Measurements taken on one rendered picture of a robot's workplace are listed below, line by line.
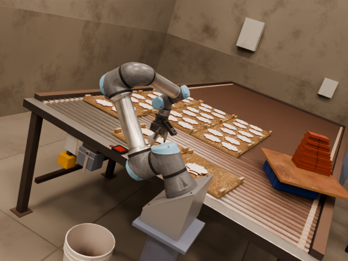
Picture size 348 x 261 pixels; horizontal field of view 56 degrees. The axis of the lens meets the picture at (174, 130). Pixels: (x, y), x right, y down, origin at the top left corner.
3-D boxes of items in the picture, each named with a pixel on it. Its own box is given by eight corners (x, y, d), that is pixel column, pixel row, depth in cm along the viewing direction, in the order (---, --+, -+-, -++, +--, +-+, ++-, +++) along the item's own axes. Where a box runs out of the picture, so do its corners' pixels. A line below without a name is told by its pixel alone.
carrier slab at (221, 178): (218, 199, 177) (219, 196, 177) (161, 163, 197) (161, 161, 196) (243, 183, 206) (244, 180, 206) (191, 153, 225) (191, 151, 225)
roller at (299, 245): (304, 259, 157) (308, 250, 156) (39, 105, 235) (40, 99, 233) (305, 254, 162) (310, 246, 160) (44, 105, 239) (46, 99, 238)
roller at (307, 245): (306, 254, 162) (310, 246, 160) (45, 105, 239) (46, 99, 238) (307, 249, 166) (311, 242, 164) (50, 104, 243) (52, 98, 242)
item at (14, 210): (19, 217, 250) (36, 116, 222) (9, 209, 255) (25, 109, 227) (32, 212, 260) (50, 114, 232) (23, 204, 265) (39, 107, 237)
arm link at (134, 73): (138, 50, 145) (188, 83, 187) (119, 60, 150) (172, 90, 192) (142, 73, 142) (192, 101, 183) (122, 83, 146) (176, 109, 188)
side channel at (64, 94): (38, 108, 235) (40, 96, 232) (32, 105, 238) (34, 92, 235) (230, 86, 581) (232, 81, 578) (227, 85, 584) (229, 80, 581)
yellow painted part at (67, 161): (66, 169, 216) (72, 138, 208) (56, 163, 219) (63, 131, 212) (75, 166, 223) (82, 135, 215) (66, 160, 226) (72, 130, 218)
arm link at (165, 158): (180, 171, 140) (168, 142, 139) (154, 179, 145) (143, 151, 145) (189, 163, 150) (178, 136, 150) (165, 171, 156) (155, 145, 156)
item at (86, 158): (88, 177, 205) (94, 151, 199) (73, 167, 210) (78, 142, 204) (100, 172, 214) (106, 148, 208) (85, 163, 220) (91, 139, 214)
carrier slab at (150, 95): (170, 110, 307) (171, 105, 306) (136, 94, 323) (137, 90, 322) (187, 106, 337) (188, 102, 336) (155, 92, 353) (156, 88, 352)
